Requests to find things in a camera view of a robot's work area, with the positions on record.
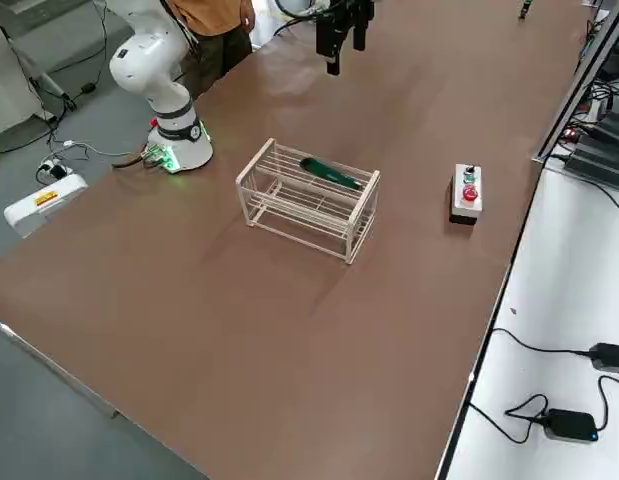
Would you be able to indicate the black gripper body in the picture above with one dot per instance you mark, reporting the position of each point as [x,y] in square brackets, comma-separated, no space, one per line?
[349,7]

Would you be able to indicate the green utility knife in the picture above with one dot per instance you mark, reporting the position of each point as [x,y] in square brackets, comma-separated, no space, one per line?
[329,171]

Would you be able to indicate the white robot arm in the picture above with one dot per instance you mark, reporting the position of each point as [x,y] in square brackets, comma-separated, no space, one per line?
[154,70]

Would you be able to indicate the person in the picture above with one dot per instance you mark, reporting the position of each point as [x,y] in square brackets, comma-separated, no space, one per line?
[214,20]

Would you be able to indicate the white button control box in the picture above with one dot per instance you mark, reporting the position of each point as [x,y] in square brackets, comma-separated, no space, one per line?
[464,205]

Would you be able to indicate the black finned power supply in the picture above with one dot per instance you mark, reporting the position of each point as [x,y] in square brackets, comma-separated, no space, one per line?
[616,125]
[596,165]

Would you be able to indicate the white box with yellow label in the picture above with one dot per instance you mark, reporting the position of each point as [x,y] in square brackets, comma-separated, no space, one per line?
[44,202]

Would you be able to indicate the black power adapter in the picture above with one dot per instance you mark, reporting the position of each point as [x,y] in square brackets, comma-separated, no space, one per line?
[571,425]
[611,357]

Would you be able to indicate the aluminium frame post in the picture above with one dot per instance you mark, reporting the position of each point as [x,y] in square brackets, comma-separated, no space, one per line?
[579,80]

